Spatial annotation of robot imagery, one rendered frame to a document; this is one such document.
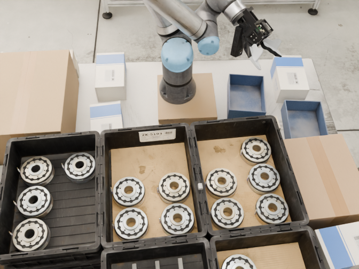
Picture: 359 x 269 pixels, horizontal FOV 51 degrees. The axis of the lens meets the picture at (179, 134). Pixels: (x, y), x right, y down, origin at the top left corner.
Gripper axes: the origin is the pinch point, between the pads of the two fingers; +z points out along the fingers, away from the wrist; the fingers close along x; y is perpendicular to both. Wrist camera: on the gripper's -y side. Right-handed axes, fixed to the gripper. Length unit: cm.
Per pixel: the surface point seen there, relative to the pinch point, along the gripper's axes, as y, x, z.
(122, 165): -37, -51, -2
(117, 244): -24, -73, 17
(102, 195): -28, -66, 3
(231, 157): -19.9, -23.1, 17.8
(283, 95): -18.1, 20.8, 11.9
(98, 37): -143, 56, -105
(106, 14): -142, 76, -122
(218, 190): -18.3, -37.8, 23.3
